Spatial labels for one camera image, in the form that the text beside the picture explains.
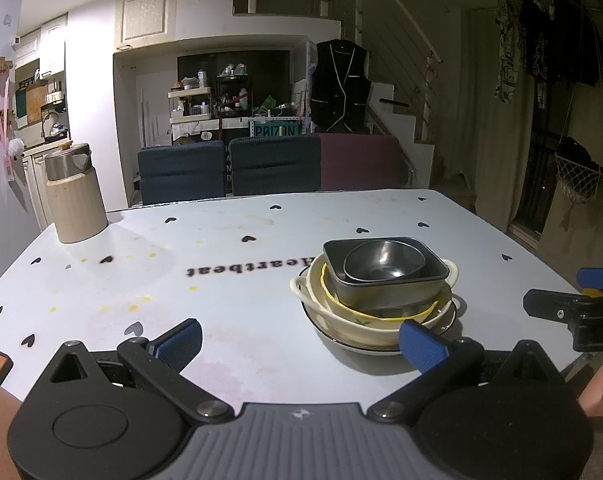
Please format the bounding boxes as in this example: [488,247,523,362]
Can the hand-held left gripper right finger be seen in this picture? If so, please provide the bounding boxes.
[367,320,562,423]

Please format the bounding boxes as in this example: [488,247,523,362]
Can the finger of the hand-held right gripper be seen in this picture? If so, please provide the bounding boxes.
[576,267,603,291]
[524,287,579,318]

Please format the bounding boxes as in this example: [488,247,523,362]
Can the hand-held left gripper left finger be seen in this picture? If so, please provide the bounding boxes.
[48,318,234,423]

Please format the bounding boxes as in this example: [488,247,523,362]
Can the square steel tray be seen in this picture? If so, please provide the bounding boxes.
[323,236,451,307]

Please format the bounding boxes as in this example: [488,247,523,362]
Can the cream handled bowl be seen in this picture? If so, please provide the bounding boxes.
[290,255,467,351]

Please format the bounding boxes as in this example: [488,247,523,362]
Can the white plate with black rim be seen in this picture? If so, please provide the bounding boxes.
[301,292,458,357]

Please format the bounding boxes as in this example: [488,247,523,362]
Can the round steel bowl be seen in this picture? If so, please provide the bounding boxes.
[343,240,426,282]

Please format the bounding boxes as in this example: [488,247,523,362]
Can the cream bowl with yellow rim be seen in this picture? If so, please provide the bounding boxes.
[320,259,445,326]

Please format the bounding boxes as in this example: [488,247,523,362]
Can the net basket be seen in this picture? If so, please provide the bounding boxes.
[554,152,603,206]

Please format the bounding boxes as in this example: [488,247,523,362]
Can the dark blue chair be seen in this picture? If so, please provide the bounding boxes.
[228,134,323,197]
[137,141,227,206]

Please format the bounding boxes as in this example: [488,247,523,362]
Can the cream canister with steel lid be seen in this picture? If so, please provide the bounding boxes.
[44,141,108,245]

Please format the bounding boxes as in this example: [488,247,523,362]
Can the maroon chair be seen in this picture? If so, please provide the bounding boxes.
[317,134,405,192]

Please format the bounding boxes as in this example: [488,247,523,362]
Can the white shelf cart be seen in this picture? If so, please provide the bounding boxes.
[168,87,217,143]

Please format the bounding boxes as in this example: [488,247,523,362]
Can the teal sign plate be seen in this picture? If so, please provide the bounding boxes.
[254,122,302,138]

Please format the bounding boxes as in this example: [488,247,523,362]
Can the hanging dark clothes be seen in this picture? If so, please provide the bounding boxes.
[519,0,603,88]

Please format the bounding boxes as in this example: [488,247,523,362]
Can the patterned hanging shirt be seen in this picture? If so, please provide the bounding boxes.
[494,0,525,106]

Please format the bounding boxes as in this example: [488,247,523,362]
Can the black vest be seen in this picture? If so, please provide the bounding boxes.
[309,39,372,133]

